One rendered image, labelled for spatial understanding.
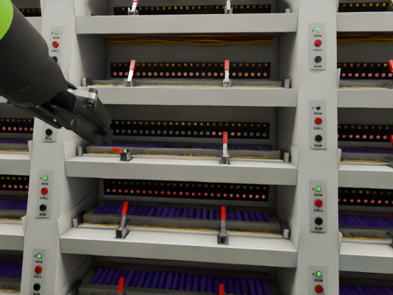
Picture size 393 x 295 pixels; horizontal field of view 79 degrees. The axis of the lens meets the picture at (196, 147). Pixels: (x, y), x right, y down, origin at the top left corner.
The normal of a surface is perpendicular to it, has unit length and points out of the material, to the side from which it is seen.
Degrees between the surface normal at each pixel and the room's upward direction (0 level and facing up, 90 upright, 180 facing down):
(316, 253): 90
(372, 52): 90
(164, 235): 15
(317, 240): 90
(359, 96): 105
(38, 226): 90
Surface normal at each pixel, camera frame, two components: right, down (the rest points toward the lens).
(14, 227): 0.01, -0.98
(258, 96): -0.07, 0.19
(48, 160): -0.07, -0.07
